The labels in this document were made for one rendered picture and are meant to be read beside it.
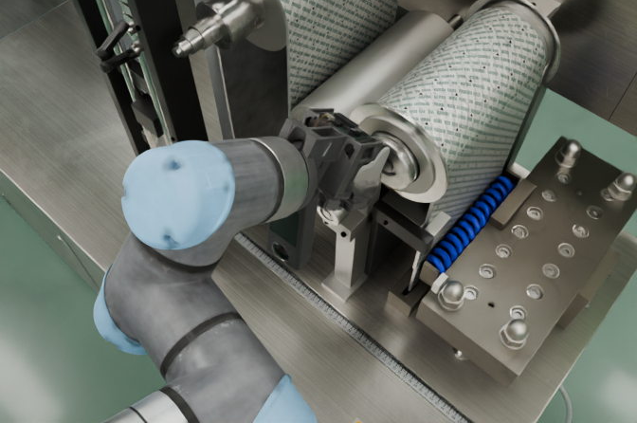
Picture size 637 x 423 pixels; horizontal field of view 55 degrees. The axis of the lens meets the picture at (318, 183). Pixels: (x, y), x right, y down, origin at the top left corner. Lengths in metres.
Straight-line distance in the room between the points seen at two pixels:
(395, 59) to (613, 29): 0.29
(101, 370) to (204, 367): 1.58
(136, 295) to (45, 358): 1.61
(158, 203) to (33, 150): 0.88
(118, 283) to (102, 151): 0.75
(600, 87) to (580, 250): 0.24
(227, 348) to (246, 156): 0.15
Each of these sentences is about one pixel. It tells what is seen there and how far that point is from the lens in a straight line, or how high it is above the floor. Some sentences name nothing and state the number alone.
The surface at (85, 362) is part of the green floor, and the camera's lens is 2.06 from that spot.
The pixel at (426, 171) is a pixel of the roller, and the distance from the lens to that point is 0.72.
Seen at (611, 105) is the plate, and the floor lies 1.17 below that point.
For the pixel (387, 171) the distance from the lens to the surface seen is 0.74.
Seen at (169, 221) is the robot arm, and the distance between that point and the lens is 0.44.
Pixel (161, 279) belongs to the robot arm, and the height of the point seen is 1.41.
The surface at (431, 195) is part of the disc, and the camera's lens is 0.76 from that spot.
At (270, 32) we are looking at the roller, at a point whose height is 1.31.
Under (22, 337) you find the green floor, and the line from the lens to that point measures 2.17.
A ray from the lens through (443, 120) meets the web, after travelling 0.72.
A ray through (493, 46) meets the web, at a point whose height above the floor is 1.31.
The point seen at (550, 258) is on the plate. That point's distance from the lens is 0.98.
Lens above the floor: 1.84
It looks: 56 degrees down
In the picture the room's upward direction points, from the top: straight up
